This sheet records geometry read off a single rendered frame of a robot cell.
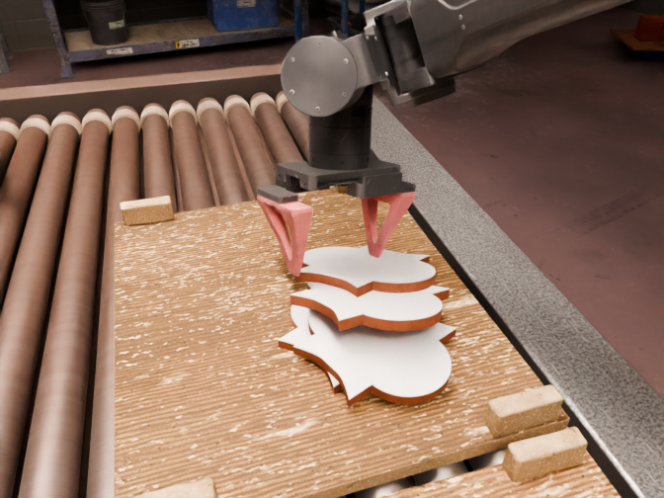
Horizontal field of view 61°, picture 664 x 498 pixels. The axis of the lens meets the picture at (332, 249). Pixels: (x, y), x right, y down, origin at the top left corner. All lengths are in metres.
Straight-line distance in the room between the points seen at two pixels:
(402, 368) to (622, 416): 0.19
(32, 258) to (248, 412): 0.36
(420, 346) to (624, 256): 2.01
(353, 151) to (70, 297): 0.34
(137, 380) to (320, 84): 0.29
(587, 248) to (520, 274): 1.79
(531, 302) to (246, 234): 0.33
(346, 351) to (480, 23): 0.27
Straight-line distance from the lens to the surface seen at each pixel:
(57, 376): 0.58
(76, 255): 0.72
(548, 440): 0.45
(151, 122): 1.04
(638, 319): 2.18
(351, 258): 0.58
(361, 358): 0.48
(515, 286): 0.65
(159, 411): 0.50
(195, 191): 0.80
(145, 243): 0.68
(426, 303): 0.49
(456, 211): 0.76
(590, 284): 2.27
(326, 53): 0.43
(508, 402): 0.47
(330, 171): 0.50
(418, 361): 0.49
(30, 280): 0.71
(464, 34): 0.43
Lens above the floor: 1.31
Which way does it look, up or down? 36 degrees down
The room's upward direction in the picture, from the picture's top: straight up
